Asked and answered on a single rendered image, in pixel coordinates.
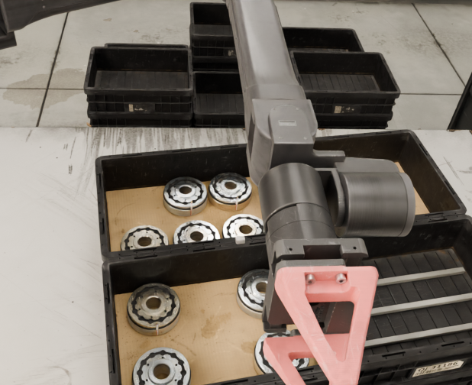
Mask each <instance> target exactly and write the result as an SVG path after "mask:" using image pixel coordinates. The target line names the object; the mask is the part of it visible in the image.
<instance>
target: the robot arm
mask: <svg viewBox="0 0 472 385"><path fill-rule="evenodd" d="M116 1H120V0H0V50H3V49H6V48H9V47H15V46H17V41H16V38H15V31H18V30H21V29H23V28H25V27H26V26H27V25H29V24H32V23H34V22H36V21H39V20H42V19H44V18H49V17H51V16H54V15H59V14H63V13H67V12H70V11H76V10H80V9H84V8H90V7H93V6H97V5H103V4H107V3H110V2H116ZM222 1H223V2H225V3H226V5H227V8H228V12H229V18H230V22H231V25H232V30H233V35H234V44H235V49H236V54H237V59H238V69H239V73H240V78H241V88H242V92H243V97H244V99H243V102H244V121H245V129H246V135H247V150H246V153H247V162H248V168H249V174H250V177H251V180H252V181H253V183H254V184H255V185H256V186H257V187H258V193H259V199H260V209H261V214H262V219H263V229H264V233H265V235H266V236H265V238H266V246H267V256H268V261H269V266H270V271H269V276H268V281H267V289H266V294H265V298H264V303H263V311H262V323H263V330H264V331H265V332H266V333H280V332H286V330H287V327H286V325H296V327H297V328H298V329H293V330H291V332H290V335H289V337H275V338H265V339H264V343H263V353H264V356H265V358H266V359H267V360H268V361H269V362H270V364H271V365H272V367H273V368H274V370H275V371H276V372H277V373H278V374H279V376H280V377H281V378H282V380H283V381H284V383H285V384H286V385H306V384H305V383H304V381H303V379H302V378H301V376H300V375H299V373H298V371H297V369H296V368H295V366H294V365H293V360H295V359H297V358H315V359H316V360H317V362H318V364H319V366H320V367H321V369H322V370H323V372H324V373H325V376H326V377H327V378H328V380H329V385H357V384H358V379H359V375H360V367H361V362H362V357H363V353H364V346H365V341H366V336H367V330H368V325H369V321H370V314H371V310H372V306H373V299H374V295H375V291H376V287H377V281H378V276H379V274H378V272H377V269H376V268H375V267H372V266H370V267H360V264H361V261H362V259H363V257H368V253H367V249H366V246H365V243H364V240H363V239H361V238H344V237H404V236H407V234H408V233H409V232H410V231H411V229H412V226H413V222H414V219H415V191H414V188H413V184H412V181H411V179H410V178H409V176H408V175H407V174H406V173H400V171H399V168H398V166H397V165H396V164H395V163H394V162H392V161H391V160H384V159H370V158H358V157H346V156H345V154H344V151H342V150H314V149H313V146H314V143H315V136H316V132H317V129H318V123H317V120H316V117H315V113H314V110H313V107H312V103H311V100H310V99H306V95H305V93H304V90H303V88H302V87H301V86H300V85H299V83H298V81H297V79H296V75H295V73H294V70H293V65H292V63H291V59H290V57H289V52H288V49H287V46H286V42H285V38H284V36H283V31H282V28H281V24H280V20H279V17H278V14H277V11H276V6H275V3H274V0H222ZM336 235H337V236H338V237H339V238H337V237H336Z"/></svg>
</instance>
